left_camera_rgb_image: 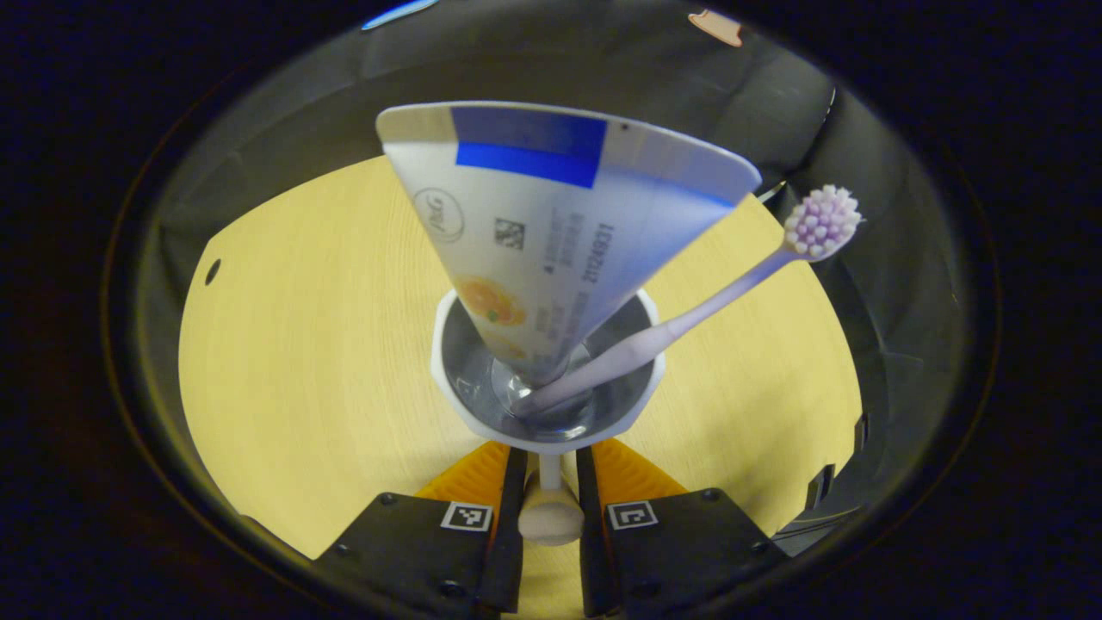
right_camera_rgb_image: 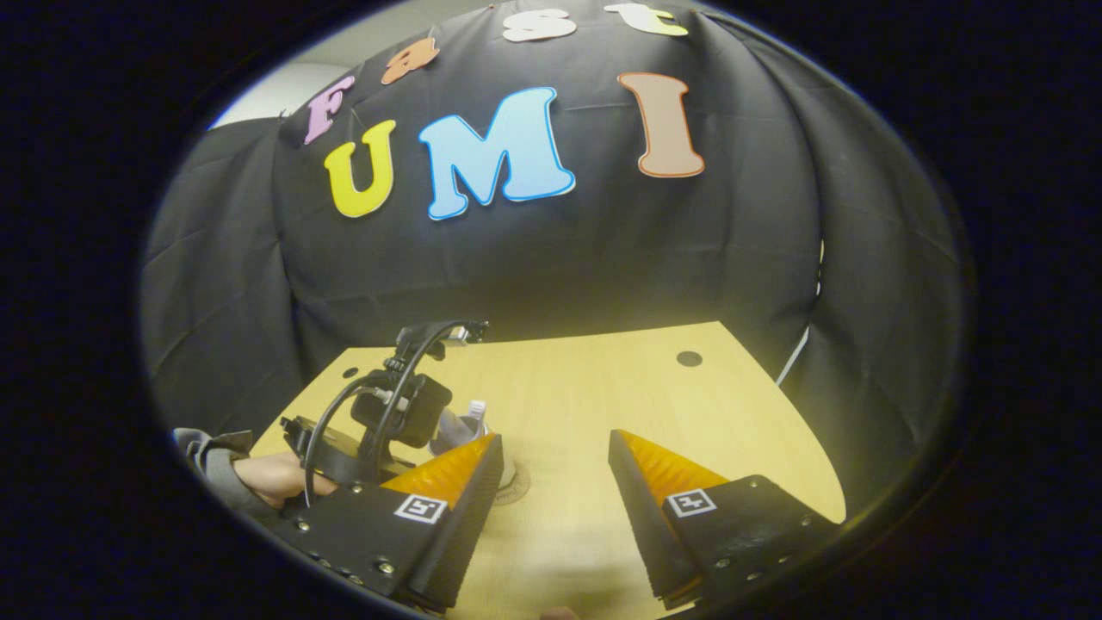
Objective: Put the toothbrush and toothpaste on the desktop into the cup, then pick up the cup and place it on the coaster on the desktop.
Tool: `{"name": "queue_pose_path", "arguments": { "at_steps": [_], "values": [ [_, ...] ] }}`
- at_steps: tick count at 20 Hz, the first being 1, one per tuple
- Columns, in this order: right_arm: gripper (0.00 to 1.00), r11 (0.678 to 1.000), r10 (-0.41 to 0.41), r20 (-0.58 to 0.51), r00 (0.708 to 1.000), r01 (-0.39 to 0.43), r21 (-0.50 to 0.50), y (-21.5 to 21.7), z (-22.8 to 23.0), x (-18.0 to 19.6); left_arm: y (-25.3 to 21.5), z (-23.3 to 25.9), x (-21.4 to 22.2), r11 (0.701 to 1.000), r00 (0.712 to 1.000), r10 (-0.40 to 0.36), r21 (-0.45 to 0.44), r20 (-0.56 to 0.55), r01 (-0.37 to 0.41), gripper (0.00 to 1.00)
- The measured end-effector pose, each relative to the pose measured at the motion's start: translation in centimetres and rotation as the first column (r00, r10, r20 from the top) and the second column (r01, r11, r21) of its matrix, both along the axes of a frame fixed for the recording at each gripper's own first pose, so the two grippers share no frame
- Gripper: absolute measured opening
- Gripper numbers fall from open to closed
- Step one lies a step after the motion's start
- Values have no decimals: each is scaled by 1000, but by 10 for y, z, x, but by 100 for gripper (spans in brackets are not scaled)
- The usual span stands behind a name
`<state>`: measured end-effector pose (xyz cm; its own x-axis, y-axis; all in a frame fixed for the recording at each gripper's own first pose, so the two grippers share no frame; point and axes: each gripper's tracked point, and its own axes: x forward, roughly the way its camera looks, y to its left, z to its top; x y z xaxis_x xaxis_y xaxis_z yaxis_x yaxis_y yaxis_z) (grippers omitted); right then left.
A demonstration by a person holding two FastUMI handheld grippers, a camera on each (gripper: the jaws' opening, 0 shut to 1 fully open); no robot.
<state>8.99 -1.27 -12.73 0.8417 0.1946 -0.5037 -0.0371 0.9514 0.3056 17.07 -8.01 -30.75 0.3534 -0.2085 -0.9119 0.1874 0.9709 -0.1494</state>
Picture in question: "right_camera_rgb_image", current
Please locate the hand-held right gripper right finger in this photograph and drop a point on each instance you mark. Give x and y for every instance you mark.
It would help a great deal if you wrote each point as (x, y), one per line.
(650, 517)

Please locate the black backdrop cloth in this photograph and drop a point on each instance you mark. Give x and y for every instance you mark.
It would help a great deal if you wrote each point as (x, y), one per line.
(603, 250)

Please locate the wooden desktop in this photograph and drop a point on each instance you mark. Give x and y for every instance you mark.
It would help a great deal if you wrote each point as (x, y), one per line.
(603, 387)

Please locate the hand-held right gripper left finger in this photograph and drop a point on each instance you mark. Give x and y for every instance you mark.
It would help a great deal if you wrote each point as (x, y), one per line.
(461, 534)

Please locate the pale pink toothbrush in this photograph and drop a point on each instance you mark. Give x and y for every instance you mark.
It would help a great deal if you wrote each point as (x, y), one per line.
(477, 407)

